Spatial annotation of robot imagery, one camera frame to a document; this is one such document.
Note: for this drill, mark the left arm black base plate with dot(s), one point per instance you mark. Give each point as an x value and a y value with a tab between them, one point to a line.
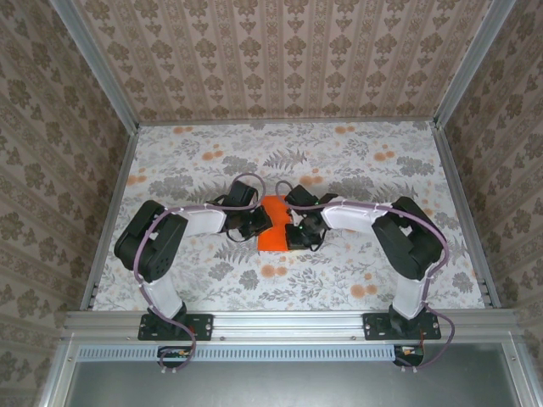
201	326

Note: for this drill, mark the aluminium mounting rail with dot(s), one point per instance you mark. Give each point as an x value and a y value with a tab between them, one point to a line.
288	326

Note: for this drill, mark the grey metal sheet panel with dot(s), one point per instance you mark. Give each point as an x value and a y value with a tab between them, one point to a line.
288	386

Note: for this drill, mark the floral patterned table cover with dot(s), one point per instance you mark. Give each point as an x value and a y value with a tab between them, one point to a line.
339	275

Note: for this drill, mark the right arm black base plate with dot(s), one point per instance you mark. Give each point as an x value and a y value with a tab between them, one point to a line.
375	326

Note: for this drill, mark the aluminium side rail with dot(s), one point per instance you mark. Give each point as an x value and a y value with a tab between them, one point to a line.
460	203
113	207

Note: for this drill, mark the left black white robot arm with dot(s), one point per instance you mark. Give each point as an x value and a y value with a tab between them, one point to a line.
148	241

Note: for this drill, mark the aluminium frame post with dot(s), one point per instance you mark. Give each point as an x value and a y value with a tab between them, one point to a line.
97	68
471	63

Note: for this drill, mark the orange square paper sheet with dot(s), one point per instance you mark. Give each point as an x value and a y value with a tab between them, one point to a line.
273	241

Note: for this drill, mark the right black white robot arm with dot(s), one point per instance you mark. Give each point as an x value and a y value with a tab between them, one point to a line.
403	250

